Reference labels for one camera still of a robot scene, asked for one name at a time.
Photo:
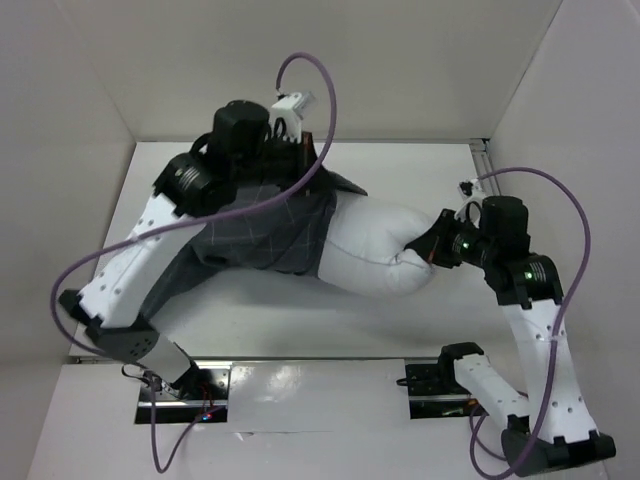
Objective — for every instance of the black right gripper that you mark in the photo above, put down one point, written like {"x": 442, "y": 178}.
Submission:
{"x": 442, "y": 241}

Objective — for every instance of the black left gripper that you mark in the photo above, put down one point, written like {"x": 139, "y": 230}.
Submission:
{"x": 303, "y": 153}

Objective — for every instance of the white pillow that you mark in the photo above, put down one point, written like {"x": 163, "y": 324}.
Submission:
{"x": 365, "y": 249}

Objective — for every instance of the dark grey checked pillowcase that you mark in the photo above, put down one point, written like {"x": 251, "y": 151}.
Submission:
{"x": 287, "y": 239}

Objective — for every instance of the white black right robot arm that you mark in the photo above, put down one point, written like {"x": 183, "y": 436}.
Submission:
{"x": 548, "y": 427}

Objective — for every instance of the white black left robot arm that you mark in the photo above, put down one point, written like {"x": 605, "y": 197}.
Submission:
{"x": 185, "y": 198}

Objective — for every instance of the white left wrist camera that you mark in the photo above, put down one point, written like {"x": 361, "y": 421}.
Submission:
{"x": 287, "y": 114}

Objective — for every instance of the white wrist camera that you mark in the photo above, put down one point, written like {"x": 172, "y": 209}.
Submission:
{"x": 287, "y": 114}
{"x": 472, "y": 195}

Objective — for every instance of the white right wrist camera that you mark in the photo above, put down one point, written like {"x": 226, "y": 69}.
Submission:
{"x": 472, "y": 195}

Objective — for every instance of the aluminium frame rail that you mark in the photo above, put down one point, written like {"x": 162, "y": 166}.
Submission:
{"x": 483, "y": 165}

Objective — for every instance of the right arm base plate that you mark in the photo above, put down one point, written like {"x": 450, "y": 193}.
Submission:
{"x": 429, "y": 397}

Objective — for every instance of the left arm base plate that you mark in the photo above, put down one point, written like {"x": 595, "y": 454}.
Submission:
{"x": 208, "y": 403}

